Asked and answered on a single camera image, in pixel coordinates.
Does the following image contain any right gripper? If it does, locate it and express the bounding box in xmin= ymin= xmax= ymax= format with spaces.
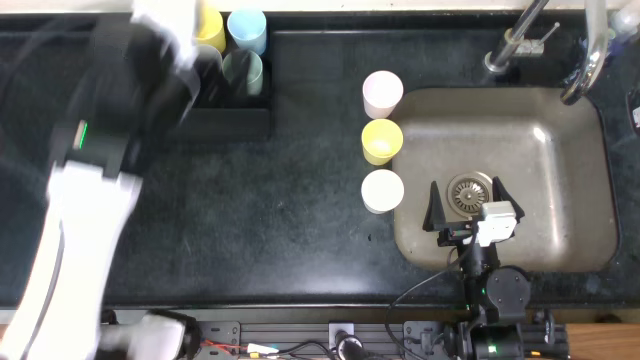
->
xmin=422 ymin=175 xmax=526 ymax=248

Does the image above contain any white cup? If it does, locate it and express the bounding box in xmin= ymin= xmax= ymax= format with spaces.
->
xmin=360 ymin=168 xmax=405 ymax=215

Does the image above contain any yellow cup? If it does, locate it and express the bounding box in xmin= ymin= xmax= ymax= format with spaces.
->
xmin=360 ymin=118 xmax=404 ymax=167
xmin=194 ymin=5 xmax=227 ymax=54

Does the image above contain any pink cup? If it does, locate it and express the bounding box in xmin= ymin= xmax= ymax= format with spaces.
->
xmin=361 ymin=70 xmax=405 ymax=120

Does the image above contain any steel sink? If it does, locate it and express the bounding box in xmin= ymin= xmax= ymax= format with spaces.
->
xmin=391 ymin=87 xmax=620 ymax=274

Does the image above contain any dark bottle with white label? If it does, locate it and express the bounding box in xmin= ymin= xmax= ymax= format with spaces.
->
xmin=625 ymin=84 xmax=640 ymax=137

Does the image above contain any steel tap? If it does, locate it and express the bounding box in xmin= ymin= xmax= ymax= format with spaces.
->
xmin=482 ymin=0 xmax=612 ymax=107

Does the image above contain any black tray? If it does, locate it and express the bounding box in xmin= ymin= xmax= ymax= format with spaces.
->
xmin=169 ymin=19 xmax=274 ymax=142

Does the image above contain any green cup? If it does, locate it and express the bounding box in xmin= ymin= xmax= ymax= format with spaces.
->
xmin=221 ymin=48 xmax=265 ymax=97

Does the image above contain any blue cup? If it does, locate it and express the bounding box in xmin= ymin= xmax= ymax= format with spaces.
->
xmin=226 ymin=7 xmax=268 ymax=56

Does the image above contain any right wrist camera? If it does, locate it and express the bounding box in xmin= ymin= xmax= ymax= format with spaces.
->
xmin=474 ymin=200 xmax=519 ymax=247

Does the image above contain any black cable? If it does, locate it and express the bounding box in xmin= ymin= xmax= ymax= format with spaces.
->
xmin=383 ymin=227 xmax=481 ymax=360

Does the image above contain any mounting rail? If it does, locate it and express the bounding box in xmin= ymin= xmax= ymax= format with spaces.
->
xmin=99 ymin=309 xmax=571 ymax=360

